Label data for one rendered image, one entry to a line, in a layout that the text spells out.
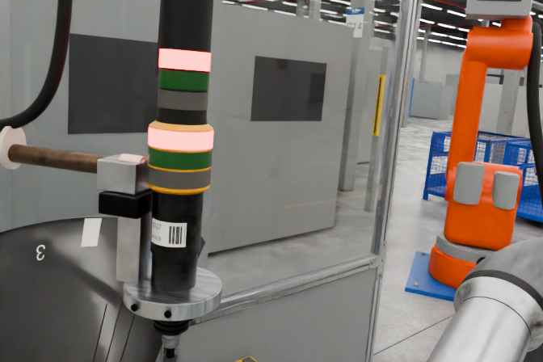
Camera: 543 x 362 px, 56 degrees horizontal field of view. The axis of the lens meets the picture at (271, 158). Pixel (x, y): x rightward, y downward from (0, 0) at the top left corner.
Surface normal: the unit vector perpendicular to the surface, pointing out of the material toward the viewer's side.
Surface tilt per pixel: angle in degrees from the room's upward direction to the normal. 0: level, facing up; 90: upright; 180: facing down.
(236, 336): 90
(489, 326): 21
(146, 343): 43
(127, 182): 90
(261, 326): 90
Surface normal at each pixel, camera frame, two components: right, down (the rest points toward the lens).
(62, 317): -0.09, -0.51
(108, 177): -0.24, 0.14
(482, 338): -0.01, -0.86
